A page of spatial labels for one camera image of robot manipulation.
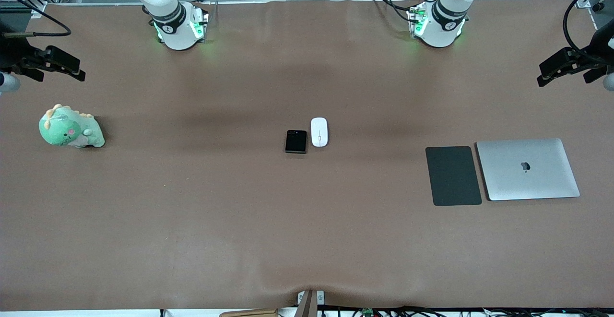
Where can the brown table cover sheet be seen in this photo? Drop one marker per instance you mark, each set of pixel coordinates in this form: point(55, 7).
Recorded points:
point(240, 221)

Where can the silver closed laptop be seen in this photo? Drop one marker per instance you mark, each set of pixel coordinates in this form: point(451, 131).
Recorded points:
point(527, 169)

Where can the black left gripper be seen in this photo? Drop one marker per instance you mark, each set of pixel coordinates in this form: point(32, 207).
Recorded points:
point(598, 51)

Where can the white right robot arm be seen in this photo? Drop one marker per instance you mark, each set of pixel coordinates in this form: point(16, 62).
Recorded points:
point(173, 33)

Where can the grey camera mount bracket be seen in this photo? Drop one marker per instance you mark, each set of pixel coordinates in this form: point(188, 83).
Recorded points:
point(309, 303)

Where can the white computer mouse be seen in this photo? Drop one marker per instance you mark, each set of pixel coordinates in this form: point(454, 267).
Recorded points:
point(319, 132)

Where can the brown wooden board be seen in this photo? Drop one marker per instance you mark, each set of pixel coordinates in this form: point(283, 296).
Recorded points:
point(249, 313)

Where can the black phone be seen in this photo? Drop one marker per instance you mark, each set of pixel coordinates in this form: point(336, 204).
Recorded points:
point(296, 141)

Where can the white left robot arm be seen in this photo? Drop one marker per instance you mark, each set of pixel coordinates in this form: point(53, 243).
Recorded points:
point(439, 31)

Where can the dark grey mouse pad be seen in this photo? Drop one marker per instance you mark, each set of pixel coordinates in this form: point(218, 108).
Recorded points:
point(453, 175)

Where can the green dinosaur plush toy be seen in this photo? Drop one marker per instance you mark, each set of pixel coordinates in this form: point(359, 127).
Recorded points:
point(69, 127)

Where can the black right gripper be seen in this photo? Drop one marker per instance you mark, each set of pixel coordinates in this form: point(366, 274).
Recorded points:
point(10, 53)

